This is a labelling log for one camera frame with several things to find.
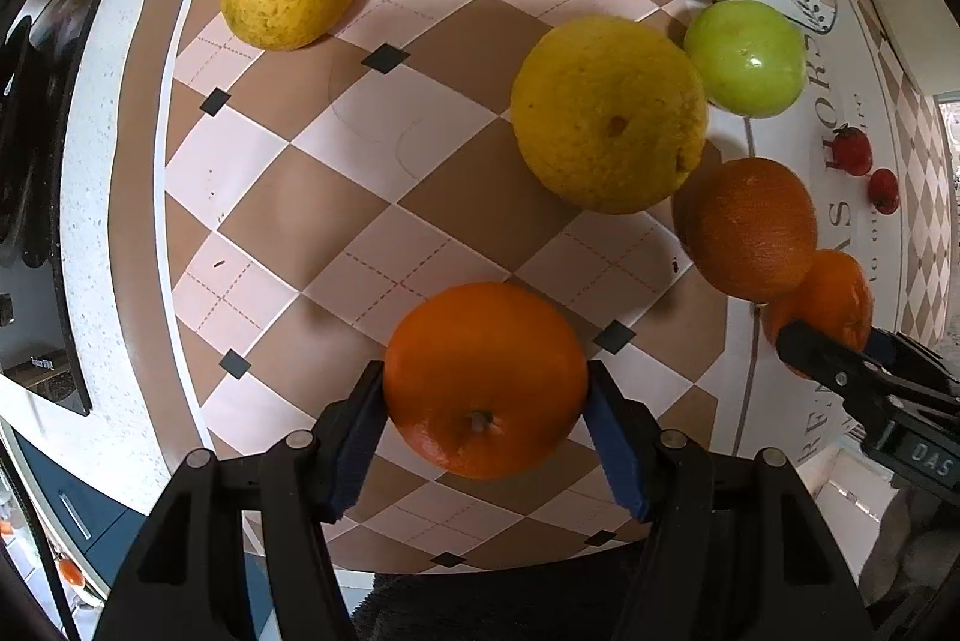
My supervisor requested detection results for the black gas stove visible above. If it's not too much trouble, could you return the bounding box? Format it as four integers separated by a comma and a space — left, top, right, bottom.
0, 0, 130, 418

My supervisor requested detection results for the checkered table mat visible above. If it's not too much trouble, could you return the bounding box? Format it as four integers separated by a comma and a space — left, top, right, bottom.
109, 0, 953, 574

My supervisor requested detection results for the orange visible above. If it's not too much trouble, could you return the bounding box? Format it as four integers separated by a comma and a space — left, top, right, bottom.
673, 157, 818, 303
382, 282, 590, 481
761, 249, 875, 379

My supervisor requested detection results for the dark blue cabinet drawer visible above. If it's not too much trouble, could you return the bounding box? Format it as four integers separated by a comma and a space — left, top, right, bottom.
15, 431, 151, 612

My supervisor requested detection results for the green apple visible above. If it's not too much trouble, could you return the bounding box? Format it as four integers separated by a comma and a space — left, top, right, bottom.
684, 0, 807, 119

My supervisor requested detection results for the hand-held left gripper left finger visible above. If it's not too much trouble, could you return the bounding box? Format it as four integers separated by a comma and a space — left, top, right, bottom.
94, 360, 387, 641

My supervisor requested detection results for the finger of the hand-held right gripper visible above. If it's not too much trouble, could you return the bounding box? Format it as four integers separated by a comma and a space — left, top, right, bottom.
776, 320, 901, 417
868, 327, 960, 398

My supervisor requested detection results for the red cherry tomato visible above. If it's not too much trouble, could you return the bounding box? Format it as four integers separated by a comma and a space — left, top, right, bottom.
831, 125, 872, 177
868, 168, 899, 214

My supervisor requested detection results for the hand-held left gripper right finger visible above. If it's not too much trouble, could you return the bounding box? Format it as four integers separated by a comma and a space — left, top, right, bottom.
585, 360, 875, 641

